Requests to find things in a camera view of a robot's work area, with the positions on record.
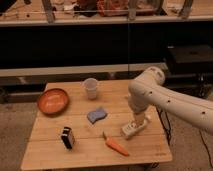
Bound blue sponge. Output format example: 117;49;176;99
87;107;107;124

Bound black box on shelf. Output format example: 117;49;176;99
166;45;213;74

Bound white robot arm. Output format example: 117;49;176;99
128;66;213;135

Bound orange toy carrot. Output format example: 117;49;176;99
102;133;129;156

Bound orange bowl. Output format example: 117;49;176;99
37;88;70;115

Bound white lotion bottle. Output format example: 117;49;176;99
121;115;151;140

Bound black cable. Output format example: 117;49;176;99
198;129;213;169

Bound black and white eraser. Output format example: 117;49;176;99
61;127;75;149

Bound wooden folding table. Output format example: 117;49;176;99
21;80;172;171

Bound clear plastic cup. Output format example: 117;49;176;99
83;78;98;100

